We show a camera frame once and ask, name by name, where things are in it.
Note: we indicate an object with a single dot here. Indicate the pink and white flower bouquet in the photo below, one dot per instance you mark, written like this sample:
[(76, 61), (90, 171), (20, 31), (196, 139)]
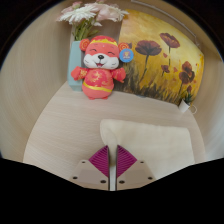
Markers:
[(80, 15)]

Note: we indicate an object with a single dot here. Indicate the cream white towel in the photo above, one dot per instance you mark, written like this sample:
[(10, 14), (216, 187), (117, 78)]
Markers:
[(156, 146)]

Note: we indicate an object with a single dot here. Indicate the yellow poppy painting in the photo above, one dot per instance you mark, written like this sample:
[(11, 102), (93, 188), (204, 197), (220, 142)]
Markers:
[(156, 76)]

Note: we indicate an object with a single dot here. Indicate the red plush toy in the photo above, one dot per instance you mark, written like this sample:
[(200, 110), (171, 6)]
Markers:
[(98, 78)]

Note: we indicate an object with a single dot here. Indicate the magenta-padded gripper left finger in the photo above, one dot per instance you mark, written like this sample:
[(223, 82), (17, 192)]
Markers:
[(100, 161)]

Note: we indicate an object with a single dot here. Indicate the small plant in white pot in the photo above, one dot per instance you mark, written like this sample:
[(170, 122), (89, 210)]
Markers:
[(183, 106)]

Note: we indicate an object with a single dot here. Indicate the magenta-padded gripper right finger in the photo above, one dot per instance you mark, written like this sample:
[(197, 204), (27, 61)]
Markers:
[(125, 161)]

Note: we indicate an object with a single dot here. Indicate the light blue vase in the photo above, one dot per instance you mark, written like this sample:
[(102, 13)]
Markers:
[(75, 63)]

